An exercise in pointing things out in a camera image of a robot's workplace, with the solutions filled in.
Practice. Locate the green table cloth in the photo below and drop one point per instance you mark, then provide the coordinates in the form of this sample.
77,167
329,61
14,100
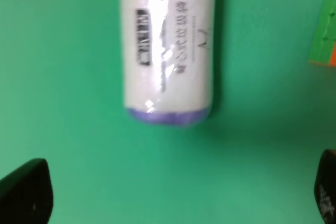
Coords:
254,159

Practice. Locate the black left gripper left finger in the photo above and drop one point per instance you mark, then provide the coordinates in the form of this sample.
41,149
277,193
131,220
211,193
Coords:
27,194

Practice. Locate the colourful Rubik's cube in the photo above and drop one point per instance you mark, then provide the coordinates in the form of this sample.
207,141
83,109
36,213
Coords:
323,45

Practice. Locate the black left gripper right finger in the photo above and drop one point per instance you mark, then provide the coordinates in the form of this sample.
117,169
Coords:
324,186

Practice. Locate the white roll with purple ends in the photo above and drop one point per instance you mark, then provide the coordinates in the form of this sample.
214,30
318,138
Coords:
167,48

